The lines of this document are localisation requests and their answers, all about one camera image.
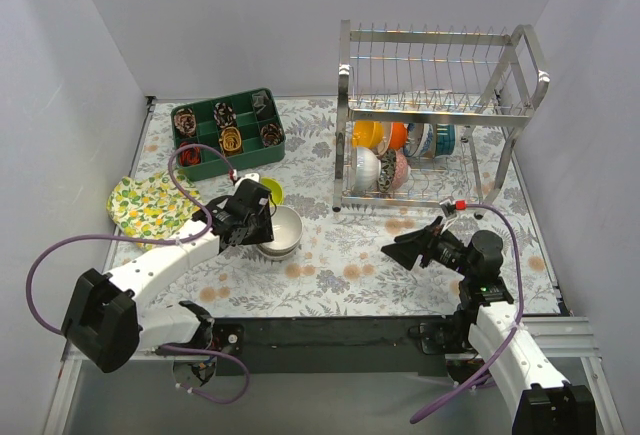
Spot floral table mat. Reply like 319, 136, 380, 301
134, 98, 559, 318

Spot pink brown rolled tie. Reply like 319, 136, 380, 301
173, 108, 197, 137

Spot blue floral white bowl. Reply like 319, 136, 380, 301
403, 123, 434, 158

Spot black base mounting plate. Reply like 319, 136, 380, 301
208, 315, 481, 376

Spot yellow orange bowl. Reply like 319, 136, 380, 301
352, 120, 384, 149

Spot dark grey rolled tie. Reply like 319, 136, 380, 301
251, 89, 274, 120

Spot lemon print cloth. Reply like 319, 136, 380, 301
106, 171, 198, 240

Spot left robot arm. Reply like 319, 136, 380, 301
61, 173, 274, 373

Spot light blue white bowl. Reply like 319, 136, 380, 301
258, 205, 303, 255

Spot lime green bowl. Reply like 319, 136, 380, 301
260, 177, 284, 195
271, 190, 284, 206

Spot yellow black rolled tie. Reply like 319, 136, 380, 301
219, 126, 243, 156

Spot dark floral pink bowl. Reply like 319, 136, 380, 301
378, 149, 410, 193

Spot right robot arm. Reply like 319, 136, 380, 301
381, 219, 597, 434

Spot dark floral rolled tie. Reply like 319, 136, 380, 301
213, 102, 237, 130

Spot white ribbed bowl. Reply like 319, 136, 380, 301
351, 146, 381, 193

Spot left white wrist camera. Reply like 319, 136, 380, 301
230, 170, 260, 186

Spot red black rolled tie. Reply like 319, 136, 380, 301
178, 141, 202, 167

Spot green compartment tray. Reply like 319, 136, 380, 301
170, 88, 286, 181

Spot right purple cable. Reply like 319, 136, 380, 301
409, 203, 526, 425

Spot steel two-tier dish rack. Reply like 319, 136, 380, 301
333, 20, 550, 211

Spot teal bowl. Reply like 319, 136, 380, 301
434, 124, 456, 157

